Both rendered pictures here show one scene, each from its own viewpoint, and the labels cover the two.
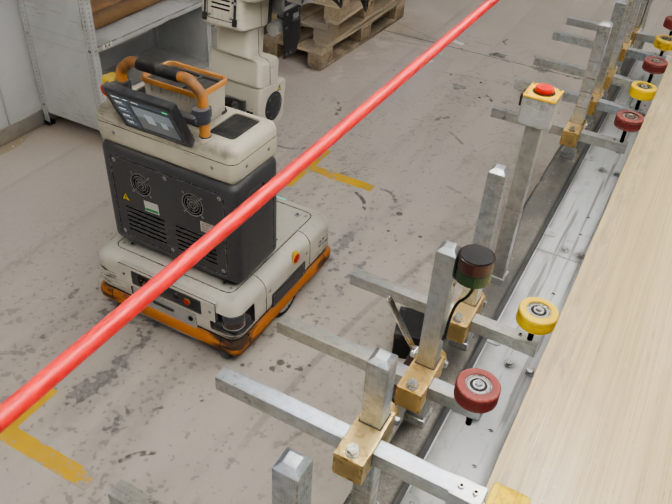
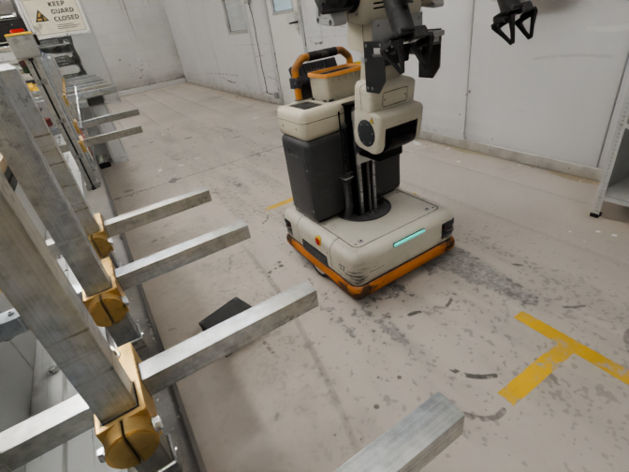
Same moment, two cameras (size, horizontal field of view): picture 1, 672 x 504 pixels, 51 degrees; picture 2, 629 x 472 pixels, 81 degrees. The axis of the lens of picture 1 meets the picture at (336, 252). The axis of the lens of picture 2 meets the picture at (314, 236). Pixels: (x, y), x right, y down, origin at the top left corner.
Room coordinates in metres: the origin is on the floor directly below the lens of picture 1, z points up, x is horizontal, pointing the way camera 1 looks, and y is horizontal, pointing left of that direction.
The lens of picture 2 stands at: (2.84, -1.04, 1.15)
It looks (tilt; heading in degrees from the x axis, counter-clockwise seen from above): 31 degrees down; 126
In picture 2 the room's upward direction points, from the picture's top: 9 degrees counter-clockwise
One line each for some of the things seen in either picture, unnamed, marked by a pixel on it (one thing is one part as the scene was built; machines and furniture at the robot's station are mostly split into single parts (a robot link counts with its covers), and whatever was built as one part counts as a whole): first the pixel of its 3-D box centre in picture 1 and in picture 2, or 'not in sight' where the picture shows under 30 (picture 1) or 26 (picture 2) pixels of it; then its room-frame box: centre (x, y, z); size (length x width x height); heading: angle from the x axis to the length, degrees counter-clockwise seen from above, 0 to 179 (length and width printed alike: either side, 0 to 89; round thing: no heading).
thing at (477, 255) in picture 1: (465, 303); not in sight; (0.90, -0.23, 1.04); 0.06 x 0.06 x 0.22; 64
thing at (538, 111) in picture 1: (539, 108); (24, 47); (1.38, -0.41, 1.18); 0.07 x 0.07 x 0.08; 64
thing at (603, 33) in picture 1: (584, 97); (71, 195); (2.04, -0.74, 0.91); 0.04 x 0.04 x 0.48; 64
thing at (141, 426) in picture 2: (606, 75); (124, 402); (2.47, -0.96, 0.81); 0.14 x 0.06 x 0.05; 154
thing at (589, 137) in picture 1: (557, 129); (118, 226); (2.03, -0.68, 0.80); 0.43 x 0.03 x 0.04; 64
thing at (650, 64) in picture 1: (651, 74); not in sight; (2.39, -1.08, 0.85); 0.08 x 0.08 x 0.11
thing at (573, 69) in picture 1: (591, 74); (165, 370); (2.48, -0.90, 0.80); 0.43 x 0.03 x 0.04; 64
